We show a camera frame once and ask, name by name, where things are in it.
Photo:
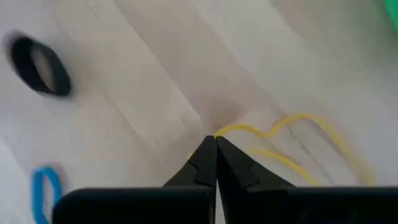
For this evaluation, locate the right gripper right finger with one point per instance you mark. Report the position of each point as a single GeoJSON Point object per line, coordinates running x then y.
{"type": "Point", "coordinates": [280, 205]}

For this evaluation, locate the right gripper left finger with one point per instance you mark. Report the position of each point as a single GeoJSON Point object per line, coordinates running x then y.
{"type": "Point", "coordinates": [155, 205]}

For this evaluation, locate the yellow rubber band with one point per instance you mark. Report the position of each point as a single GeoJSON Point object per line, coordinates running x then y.
{"type": "Point", "coordinates": [295, 116]}

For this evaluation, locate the small light blue rubber band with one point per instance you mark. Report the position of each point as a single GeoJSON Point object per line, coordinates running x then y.
{"type": "Point", "coordinates": [36, 193]}

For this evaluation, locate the green plastic basket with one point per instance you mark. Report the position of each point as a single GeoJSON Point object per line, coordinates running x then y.
{"type": "Point", "coordinates": [393, 12]}

